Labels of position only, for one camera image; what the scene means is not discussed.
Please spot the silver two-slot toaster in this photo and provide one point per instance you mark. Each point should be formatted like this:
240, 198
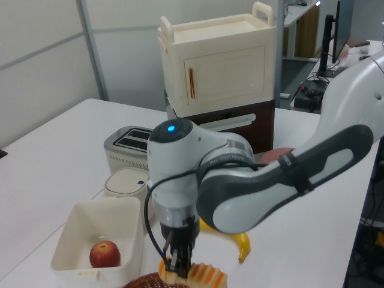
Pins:
126, 150

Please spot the white rectangular plastic bin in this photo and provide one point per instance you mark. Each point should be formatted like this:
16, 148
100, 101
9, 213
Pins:
96, 222

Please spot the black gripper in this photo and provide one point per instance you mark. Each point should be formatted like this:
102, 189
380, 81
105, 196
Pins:
180, 237

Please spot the long striped bread loaf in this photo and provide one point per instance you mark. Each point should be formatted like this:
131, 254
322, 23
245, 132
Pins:
207, 274

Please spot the yellow banana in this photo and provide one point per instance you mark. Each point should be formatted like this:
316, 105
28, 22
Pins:
243, 246

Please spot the white background desk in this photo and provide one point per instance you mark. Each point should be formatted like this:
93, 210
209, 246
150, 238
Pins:
357, 57

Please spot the small white trash can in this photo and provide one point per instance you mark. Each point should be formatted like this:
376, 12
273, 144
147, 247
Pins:
126, 183

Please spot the brown wicker basket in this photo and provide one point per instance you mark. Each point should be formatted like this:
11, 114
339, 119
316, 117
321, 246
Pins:
147, 282

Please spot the black monitor stand pole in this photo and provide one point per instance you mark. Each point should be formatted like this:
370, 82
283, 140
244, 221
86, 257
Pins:
326, 45

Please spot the black computer monitor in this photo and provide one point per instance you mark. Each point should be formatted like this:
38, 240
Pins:
340, 30

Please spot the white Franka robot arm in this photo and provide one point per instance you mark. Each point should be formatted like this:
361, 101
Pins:
240, 195

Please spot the brown bread slice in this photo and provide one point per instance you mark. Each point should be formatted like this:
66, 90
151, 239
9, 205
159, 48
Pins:
274, 156

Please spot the red apple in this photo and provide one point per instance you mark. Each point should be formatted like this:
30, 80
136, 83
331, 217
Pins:
105, 254

